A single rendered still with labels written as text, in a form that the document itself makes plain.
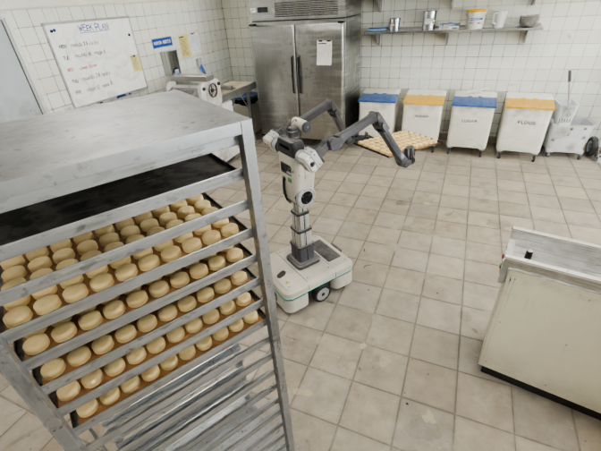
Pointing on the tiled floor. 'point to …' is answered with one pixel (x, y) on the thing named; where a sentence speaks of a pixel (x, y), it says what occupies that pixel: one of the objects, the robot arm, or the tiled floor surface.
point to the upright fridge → (306, 61)
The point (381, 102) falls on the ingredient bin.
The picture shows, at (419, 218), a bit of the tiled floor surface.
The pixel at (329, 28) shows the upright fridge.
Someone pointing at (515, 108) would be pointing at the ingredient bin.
